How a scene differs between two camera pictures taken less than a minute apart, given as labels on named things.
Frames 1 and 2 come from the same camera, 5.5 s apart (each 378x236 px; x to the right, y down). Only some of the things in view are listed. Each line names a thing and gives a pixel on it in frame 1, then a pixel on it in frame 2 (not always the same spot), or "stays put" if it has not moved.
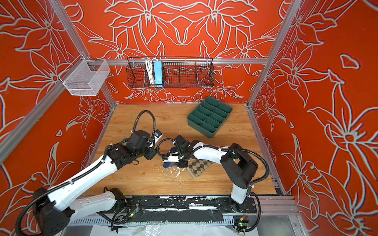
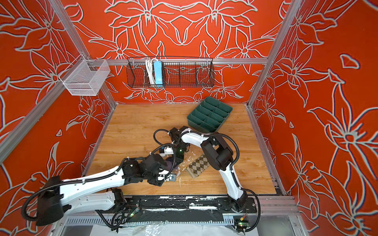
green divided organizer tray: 209,116 stays put
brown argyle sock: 196,166 stays put
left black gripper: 152,154 -> 158,181
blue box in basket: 158,73 stays put
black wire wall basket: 177,72 stays put
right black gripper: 181,164 -> 177,160
